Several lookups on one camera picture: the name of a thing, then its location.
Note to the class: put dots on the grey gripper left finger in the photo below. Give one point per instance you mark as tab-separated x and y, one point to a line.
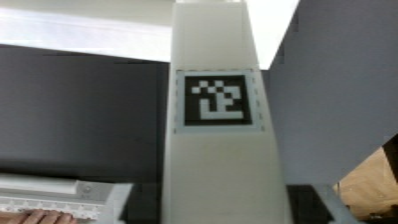
111	216

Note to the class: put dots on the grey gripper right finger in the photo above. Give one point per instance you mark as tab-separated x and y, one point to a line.
338	210

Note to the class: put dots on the white desk leg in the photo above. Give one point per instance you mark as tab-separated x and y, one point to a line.
223	178

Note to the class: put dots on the white desk top tray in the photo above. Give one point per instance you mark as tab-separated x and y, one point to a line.
123	27

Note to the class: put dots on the bare human hand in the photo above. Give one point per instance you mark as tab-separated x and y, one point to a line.
38	217

